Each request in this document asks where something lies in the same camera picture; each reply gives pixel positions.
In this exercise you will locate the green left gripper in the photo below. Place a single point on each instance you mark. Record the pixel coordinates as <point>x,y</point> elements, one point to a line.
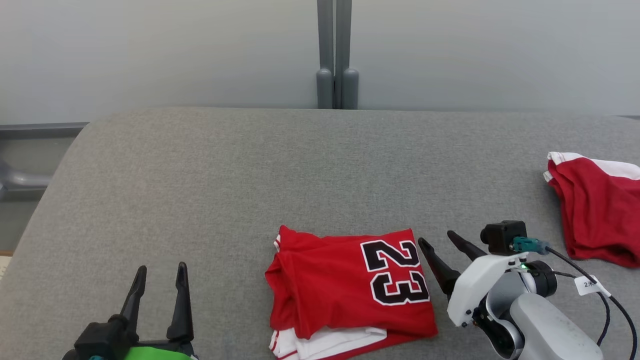
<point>160,352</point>

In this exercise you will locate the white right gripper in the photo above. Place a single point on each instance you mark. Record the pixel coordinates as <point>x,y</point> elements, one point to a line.
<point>475,285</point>

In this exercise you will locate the red jersey number 23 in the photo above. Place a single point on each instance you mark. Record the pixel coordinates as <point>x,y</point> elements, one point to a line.
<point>330,290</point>

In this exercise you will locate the red garment with white stripe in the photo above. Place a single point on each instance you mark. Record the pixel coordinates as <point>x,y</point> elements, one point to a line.
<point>600,215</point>

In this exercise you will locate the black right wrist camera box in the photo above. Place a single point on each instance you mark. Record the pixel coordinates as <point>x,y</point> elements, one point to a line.
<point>502,237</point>

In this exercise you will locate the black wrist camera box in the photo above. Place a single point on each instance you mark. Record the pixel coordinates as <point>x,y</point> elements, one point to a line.
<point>502,237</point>
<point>102,340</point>

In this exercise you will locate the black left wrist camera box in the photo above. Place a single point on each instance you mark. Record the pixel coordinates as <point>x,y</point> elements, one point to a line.
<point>102,340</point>

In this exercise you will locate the grey metal frame leg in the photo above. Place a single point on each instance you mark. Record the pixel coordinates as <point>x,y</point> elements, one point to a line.
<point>22,181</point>

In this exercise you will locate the grey partition base rail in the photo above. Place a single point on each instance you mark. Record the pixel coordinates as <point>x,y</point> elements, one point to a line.
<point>40,131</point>

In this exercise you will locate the grey partition post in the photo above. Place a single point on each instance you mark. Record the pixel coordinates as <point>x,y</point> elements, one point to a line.
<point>346,60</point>
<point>325,60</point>

